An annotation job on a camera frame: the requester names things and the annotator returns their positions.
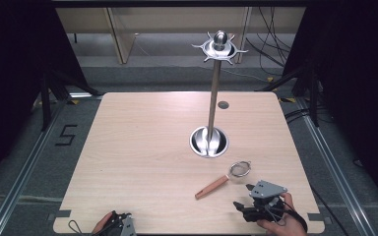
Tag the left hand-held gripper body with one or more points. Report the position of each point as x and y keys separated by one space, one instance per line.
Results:
x=128 y=227

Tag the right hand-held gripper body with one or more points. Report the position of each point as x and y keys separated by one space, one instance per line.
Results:
x=267 y=189

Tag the metal utensil rack stand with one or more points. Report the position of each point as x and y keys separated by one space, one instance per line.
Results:
x=213 y=98

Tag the person's left hand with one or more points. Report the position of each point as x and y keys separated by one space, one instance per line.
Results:
x=101 y=223

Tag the person's right hand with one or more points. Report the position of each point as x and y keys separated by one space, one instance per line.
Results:
x=288 y=226

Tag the black metal stand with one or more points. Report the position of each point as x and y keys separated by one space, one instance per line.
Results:
x=311 y=91
x=47 y=98

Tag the dark curtain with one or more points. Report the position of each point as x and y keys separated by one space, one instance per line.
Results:
x=357 y=98
x=16 y=82

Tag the light wooden furniture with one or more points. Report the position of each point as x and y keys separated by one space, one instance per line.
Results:
x=121 y=36

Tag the metal floor rail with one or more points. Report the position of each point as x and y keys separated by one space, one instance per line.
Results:
x=26 y=170
x=338 y=170

